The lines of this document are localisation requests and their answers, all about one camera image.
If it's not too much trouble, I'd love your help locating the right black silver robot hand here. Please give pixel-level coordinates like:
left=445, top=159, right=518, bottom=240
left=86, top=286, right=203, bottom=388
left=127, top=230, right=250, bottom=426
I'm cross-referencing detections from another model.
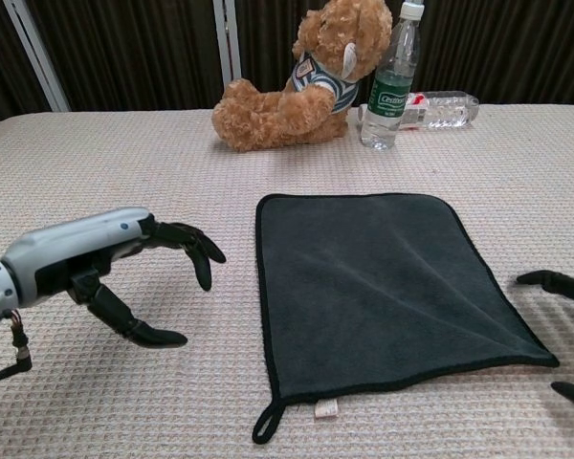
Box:
left=516, top=270, right=574, bottom=412

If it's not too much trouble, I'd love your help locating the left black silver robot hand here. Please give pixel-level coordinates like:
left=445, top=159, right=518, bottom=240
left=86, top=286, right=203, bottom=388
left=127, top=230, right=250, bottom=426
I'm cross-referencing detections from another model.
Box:
left=0, top=207, right=228, bottom=348

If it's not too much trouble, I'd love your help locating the red label water bottle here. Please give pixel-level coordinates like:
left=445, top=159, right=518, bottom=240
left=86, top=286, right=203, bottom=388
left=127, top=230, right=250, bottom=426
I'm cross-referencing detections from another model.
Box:
left=357, top=89, right=481, bottom=132

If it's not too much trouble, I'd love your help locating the brown teddy bear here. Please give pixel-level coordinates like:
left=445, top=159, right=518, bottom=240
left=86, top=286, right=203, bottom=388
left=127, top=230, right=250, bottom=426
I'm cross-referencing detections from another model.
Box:
left=212, top=0, right=393, bottom=154

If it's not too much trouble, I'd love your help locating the grey and pink cloth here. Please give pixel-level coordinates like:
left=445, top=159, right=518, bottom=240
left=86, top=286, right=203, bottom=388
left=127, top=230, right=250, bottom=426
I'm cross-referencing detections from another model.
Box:
left=252, top=192, right=561, bottom=444

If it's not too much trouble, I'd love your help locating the black pleated curtain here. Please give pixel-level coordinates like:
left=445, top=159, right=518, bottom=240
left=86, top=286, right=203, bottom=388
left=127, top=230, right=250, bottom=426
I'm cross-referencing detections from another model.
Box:
left=0, top=0, right=574, bottom=136

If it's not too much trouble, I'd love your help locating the beige woven tablecloth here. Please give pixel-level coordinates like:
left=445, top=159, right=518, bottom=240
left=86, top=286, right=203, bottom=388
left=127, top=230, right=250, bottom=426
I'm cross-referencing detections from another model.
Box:
left=0, top=102, right=574, bottom=459

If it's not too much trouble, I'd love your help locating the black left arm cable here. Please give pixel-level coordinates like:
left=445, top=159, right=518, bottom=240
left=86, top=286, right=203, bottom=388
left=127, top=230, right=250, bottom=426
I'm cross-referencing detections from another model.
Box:
left=0, top=308, right=33, bottom=387

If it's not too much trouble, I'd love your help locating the white partition frame post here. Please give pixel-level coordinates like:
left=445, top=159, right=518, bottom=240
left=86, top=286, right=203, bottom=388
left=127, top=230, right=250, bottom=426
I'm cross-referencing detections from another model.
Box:
left=211, top=0, right=244, bottom=88
left=1, top=0, right=72, bottom=114

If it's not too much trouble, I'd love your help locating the green label water bottle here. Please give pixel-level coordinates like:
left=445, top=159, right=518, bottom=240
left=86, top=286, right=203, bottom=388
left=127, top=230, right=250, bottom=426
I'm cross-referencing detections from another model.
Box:
left=360, top=0, right=423, bottom=152

